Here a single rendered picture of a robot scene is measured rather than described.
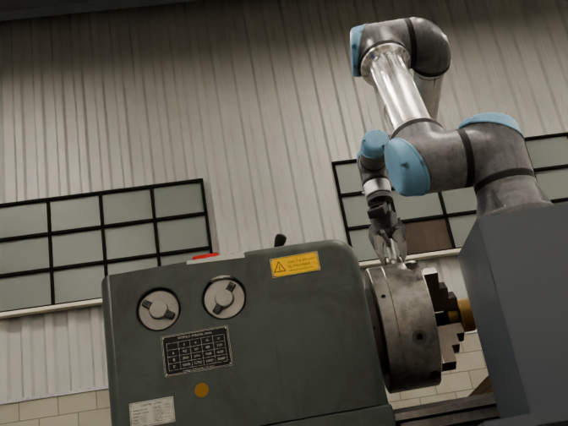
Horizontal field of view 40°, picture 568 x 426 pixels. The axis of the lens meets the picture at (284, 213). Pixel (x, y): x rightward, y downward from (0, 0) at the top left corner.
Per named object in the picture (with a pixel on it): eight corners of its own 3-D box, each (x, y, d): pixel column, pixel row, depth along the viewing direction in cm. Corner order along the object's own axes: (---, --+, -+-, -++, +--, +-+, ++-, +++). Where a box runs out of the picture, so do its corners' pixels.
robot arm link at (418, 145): (477, 153, 145) (405, 8, 184) (397, 166, 144) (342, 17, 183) (472, 200, 153) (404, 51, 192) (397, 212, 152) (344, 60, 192)
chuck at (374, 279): (393, 373, 175) (364, 248, 190) (388, 407, 203) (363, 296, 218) (408, 370, 175) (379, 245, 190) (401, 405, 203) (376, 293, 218)
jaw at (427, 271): (414, 317, 193) (408, 272, 190) (410, 308, 198) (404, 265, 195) (458, 308, 193) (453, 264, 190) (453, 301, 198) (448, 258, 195)
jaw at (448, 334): (417, 340, 196) (428, 380, 188) (417, 328, 193) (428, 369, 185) (460, 332, 196) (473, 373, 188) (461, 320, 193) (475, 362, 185)
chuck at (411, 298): (408, 370, 175) (379, 245, 190) (401, 405, 203) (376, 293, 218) (448, 363, 175) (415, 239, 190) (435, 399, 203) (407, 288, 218)
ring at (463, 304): (444, 295, 194) (480, 289, 194) (439, 305, 203) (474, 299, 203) (453, 331, 191) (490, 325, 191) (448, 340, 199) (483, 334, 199)
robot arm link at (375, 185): (386, 175, 218) (358, 182, 220) (390, 188, 216) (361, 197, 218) (391, 187, 225) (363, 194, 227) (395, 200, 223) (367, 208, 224)
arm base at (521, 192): (569, 207, 140) (553, 158, 144) (487, 221, 140) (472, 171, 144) (546, 237, 154) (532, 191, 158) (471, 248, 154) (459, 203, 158)
